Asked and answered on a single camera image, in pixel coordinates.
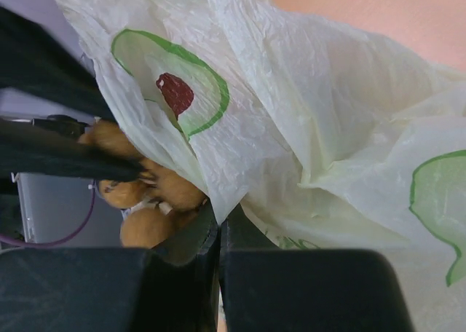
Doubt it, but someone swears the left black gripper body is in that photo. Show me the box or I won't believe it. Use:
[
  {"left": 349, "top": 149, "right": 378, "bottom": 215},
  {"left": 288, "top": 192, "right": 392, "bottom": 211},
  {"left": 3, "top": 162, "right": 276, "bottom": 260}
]
[{"left": 1, "top": 7, "right": 143, "bottom": 182}]

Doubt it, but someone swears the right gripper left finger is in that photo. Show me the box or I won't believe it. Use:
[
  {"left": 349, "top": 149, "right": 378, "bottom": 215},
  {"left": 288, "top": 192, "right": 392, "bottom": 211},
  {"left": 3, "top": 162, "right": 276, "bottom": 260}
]
[{"left": 1, "top": 205, "right": 218, "bottom": 331}]

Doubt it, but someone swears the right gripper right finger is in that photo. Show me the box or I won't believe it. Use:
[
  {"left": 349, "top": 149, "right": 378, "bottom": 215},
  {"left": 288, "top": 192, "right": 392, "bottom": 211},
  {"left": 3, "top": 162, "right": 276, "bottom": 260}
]
[{"left": 220, "top": 205, "right": 414, "bottom": 332}]

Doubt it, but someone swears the brown fake longan bunch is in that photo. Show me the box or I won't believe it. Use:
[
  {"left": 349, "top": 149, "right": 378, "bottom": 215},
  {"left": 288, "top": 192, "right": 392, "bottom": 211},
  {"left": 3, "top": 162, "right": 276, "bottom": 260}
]
[{"left": 78, "top": 120, "right": 208, "bottom": 248}]

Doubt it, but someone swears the green avocado print plastic bag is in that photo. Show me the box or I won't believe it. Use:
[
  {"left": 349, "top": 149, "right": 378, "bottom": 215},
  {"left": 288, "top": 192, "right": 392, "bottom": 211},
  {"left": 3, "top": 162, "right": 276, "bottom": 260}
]
[{"left": 55, "top": 0, "right": 465, "bottom": 331}]

